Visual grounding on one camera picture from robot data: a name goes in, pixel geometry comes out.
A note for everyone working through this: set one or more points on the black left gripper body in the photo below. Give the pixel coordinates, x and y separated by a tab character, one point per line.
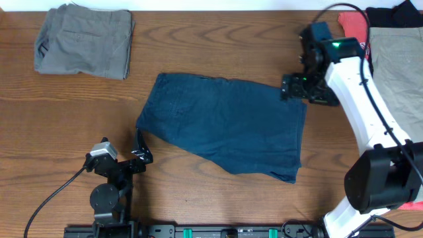
133	164

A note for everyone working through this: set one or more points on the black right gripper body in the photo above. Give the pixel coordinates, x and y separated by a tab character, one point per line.
287	87

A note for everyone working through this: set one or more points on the dark blue shorts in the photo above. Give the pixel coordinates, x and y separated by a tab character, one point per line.
242	126

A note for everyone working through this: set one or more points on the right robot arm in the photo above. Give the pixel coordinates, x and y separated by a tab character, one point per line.
388	172

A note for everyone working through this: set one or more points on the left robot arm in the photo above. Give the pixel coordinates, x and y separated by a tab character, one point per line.
111	201

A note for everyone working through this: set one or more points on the red printed t-shirt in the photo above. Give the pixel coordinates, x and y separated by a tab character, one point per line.
354	25

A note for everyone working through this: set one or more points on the beige khaki shorts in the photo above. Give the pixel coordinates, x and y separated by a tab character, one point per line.
396	55

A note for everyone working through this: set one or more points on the folded grey shorts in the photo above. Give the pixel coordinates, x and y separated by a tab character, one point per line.
75	39

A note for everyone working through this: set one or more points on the black garment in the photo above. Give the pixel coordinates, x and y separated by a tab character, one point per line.
404	15

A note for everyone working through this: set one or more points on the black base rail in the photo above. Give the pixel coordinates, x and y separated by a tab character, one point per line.
170	231

